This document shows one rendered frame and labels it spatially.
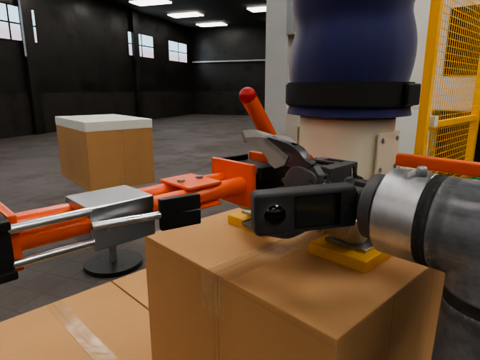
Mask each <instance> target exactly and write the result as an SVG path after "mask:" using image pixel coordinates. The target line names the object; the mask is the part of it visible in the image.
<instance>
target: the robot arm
mask: <svg viewBox="0 0 480 360"><path fill-rule="evenodd" d="M241 134H242V136H243V139H244V142H245V143H250V144H251V145H252V146H253V147H254V148H255V150H256V151H260V152H261V153H263V154H264V156H265V157H266V158H267V160H268V163H269V164H270V165H271V166H272V167H274V168H275V169H277V168H280V167H284V166H288V167H290V169H289V170H288V171H287V173H286V175H285V177H282V178H281V181H282V182H283V183H284V187H283V188H275V189H259V190H253V191H252V192H251V219H248V220H246V221H243V222H242V223H241V225H242V226H243V227H245V228H247V229H249V230H251V231H253V232H254V233H255V234H256V235H257V236H271V237H276V238H280V239H290V238H293V237H295V236H298V235H300V234H302V233H304V232H305V231H313V230H319V229H332V228H339V227H345V226H354V225H355V221H356V219H357V226H358V229H359V233H360V234H361V235H362V236H363V237H366V238H368V239H371V243H372V244H373V246H374V248H375V249H376V250H377V251H380V252H382V253H385V254H388V255H392V256H395V257H398V258H400V259H404V260H407V261H410V262H414V263H416V264H421V265H423V266H427V267H430V268H432V269H436V270H439V271H442V272H444V273H445V278H444V288H443V293H442V298H441V305H440V309H439V317H438V322H437V327H436V334H435V339H434V347H433V351H432V356H431V360H480V180H476V179H467V178H461V177H457V176H446V175H441V174H428V173H427V170H428V168H427V167H426V166H418V167H417V168H416V171H415V170H411V169H401V168H396V169H392V170H391V171H390V172H389V173H388V174H387V175H385V174H375V175H373V176H372V177H371V178H370V179H369V180H365V179H364V178H362V177H360V176H358V175H357V165H358V162H355V161H347V160H341V159H333V158H327V157H320V158H316V159H312V160H311V159H310V156H309V153H308V151H307V150H306V149H305V148H303V147H302V146H300V145H298V144H296V143H295V141H294V140H293V139H291V138H290V137H288V136H282V135H273V134H269V133H266V132H264V131H259V130H256V129H250V130H243V131H242V132H241ZM335 161H336V162H335ZM339 162H340V163H339ZM351 169H352V171H353V173H352V172H351ZM352 175H353V176H352Z"/></svg>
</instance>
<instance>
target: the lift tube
mask: <svg viewBox="0 0 480 360"><path fill-rule="evenodd" d="M415 1H416V0H291V7H292V11H293V14H294V19H295V22H296V33H295V37H294V40H293V43H292V45H291V51H290V54H289V83H291V82H325V81H409V80H410V78H411V74H412V71H413V68H414V63H415V60H416V52H417V44H418V36H417V27H416V20H415V16H414V3H415ZM287 113H288V114H292V115H298V116H317V117H336V118H391V117H403V116H411V115H412V114H411V107H402V108H321V107H303V106H289V108H288V111H287Z"/></svg>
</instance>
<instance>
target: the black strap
mask: <svg viewBox="0 0 480 360"><path fill-rule="evenodd" d="M415 83H416V82H409V81H325V82H291V83H288V84H286V104H287V105H288V106H303V107H321V108H402V107H412V106H416V105H419V99H420V92H421V84H415Z"/></svg>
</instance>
